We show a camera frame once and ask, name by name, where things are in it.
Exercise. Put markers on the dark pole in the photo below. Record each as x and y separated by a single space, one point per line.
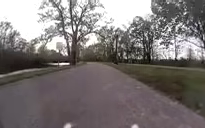
116 50

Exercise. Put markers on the large bare tree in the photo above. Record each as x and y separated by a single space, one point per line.
73 50

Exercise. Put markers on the grey asphalt path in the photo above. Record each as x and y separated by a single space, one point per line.
90 96

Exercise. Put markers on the sign on pole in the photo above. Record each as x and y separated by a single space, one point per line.
59 46

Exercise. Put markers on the row of trees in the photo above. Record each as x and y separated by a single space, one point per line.
145 40

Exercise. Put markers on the wide grass field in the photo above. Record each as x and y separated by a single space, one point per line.
176 83

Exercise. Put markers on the narrow grass strip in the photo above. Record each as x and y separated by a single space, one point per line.
20 77

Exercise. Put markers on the pale side path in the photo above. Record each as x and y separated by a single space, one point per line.
13 72

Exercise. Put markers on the dark hedge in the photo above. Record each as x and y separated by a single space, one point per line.
10 61

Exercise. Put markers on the group of trees behind hedge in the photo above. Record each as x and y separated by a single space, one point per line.
3 33

